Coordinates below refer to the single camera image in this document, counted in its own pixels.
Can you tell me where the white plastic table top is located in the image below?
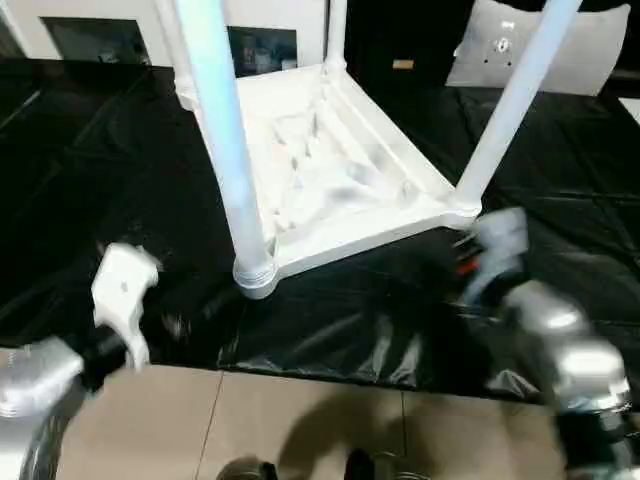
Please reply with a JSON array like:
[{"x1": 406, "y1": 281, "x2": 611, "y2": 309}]
[{"x1": 177, "y1": 62, "x2": 484, "y2": 301}]

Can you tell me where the white plastic table leg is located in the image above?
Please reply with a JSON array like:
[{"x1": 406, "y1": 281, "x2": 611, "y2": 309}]
[
  {"x1": 154, "y1": 0, "x2": 194, "y2": 112},
  {"x1": 452, "y1": 0, "x2": 585, "y2": 217},
  {"x1": 322, "y1": 0, "x2": 350, "y2": 77},
  {"x1": 172, "y1": 0, "x2": 280, "y2": 301}
]

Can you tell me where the black work mat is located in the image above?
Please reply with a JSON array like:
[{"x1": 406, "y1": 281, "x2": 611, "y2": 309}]
[{"x1": 0, "y1": 57, "x2": 640, "y2": 406}]

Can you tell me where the white flat board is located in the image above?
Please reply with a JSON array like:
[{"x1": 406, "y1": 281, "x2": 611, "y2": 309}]
[{"x1": 618, "y1": 97, "x2": 640, "y2": 127}]

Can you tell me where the grey printed cushion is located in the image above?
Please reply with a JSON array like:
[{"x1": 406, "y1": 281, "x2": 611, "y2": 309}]
[{"x1": 444, "y1": 0, "x2": 632, "y2": 97}]

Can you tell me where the black sofa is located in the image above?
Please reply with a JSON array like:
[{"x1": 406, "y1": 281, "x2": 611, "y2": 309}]
[{"x1": 344, "y1": 0, "x2": 640, "y2": 89}]

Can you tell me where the white cabinet with glass doors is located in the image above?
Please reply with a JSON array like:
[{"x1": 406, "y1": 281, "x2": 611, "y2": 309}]
[{"x1": 0, "y1": 0, "x2": 332, "y2": 71}]

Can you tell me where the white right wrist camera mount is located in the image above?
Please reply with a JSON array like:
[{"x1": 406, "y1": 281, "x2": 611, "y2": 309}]
[{"x1": 469, "y1": 207, "x2": 532, "y2": 307}]

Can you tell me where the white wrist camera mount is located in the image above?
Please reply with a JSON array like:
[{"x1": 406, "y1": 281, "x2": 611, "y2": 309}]
[
  {"x1": 92, "y1": 242, "x2": 165, "y2": 372},
  {"x1": 469, "y1": 207, "x2": 532, "y2": 307}
]

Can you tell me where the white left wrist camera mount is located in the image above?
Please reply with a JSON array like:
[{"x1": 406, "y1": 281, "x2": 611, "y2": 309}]
[{"x1": 92, "y1": 242, "x2": 165, "y2": 372}]

